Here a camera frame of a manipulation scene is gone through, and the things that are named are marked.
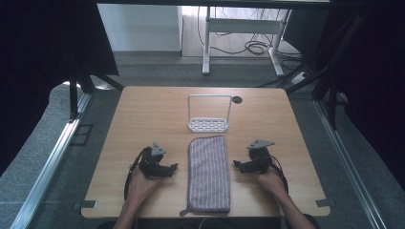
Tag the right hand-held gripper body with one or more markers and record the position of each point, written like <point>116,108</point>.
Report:
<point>261,156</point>

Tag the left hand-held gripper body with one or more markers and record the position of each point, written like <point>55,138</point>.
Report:
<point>152,163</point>

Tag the person's left hand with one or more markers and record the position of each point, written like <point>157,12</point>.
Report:
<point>141,187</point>

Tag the person's right hand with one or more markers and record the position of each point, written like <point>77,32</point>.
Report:
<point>270,183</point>

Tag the purple striped towel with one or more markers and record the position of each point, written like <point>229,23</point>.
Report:
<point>208,175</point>

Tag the grey tape piece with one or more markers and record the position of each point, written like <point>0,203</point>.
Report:
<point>324,202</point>
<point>85,204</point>

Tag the white power strip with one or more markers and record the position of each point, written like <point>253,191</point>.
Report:
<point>300,77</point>

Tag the black stand legs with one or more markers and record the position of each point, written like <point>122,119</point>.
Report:
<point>318,79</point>
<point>86,92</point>

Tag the black curtain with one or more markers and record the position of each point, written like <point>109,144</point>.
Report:
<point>372,79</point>
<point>41,63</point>

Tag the aluminium floor rail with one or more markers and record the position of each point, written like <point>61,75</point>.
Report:
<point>47,168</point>
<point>347,162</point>

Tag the white metal desk frame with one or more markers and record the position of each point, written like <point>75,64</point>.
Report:
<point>242,25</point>

